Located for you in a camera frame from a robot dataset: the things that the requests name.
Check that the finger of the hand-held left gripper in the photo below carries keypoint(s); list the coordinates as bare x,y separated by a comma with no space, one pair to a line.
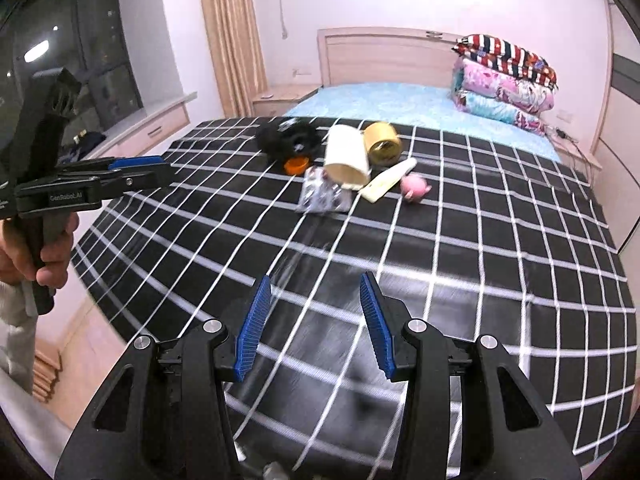
150,179
137,162

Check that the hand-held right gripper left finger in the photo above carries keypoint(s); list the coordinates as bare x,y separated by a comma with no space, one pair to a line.
252,330

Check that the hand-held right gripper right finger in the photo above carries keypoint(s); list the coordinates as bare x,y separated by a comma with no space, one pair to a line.
377,330

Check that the black plastic bag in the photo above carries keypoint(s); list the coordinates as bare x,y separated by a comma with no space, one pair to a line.
272,141

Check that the small orange bowl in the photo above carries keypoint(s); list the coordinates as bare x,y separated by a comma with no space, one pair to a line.
296,165

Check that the silver pill blister pack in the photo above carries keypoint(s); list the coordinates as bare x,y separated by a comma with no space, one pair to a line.
320,195

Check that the pink plush toy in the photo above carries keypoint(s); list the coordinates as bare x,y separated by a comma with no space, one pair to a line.
415,187

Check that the cream comb case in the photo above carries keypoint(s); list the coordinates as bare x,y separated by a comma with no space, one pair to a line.
387,180

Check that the white paper cup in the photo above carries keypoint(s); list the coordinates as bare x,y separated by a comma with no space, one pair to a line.
345,152

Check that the yellow tape roll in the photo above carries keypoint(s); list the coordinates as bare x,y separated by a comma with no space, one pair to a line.
380,135

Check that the person's left hand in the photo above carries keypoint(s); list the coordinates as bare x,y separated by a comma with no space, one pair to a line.
65,250

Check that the window seat drawer cabinet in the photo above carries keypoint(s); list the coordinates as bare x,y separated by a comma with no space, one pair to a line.
150,127

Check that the dark clothes pile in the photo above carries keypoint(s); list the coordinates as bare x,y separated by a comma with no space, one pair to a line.
87,141

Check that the black white checked blanket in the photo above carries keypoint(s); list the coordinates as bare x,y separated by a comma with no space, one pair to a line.
450,260

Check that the dark window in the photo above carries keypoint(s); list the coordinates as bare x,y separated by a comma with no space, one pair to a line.
90,50

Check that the light wooden nightstand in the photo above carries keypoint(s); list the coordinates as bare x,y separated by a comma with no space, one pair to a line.
575,152
280,102

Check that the beige curtain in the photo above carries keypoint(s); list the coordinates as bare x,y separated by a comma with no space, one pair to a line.
232,35

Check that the wooden boards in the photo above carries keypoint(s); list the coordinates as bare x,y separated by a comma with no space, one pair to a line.
46,372

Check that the light blue bed sheet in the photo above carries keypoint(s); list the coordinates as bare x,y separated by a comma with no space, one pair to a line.
400,102

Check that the blue floral folded quilt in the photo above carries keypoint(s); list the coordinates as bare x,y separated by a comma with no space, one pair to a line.
490,107

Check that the light wooden headboard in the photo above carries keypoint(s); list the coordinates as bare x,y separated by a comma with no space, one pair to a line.
380,57

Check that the pink floral folded quilt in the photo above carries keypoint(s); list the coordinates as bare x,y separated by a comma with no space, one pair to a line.
500,85

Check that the striped folded quilt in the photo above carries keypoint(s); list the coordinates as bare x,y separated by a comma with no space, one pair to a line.
505,55

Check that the sliding door wardrobe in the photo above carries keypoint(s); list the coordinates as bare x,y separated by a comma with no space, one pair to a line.
617,135

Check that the white wall socket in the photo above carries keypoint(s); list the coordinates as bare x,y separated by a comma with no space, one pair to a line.
562,116

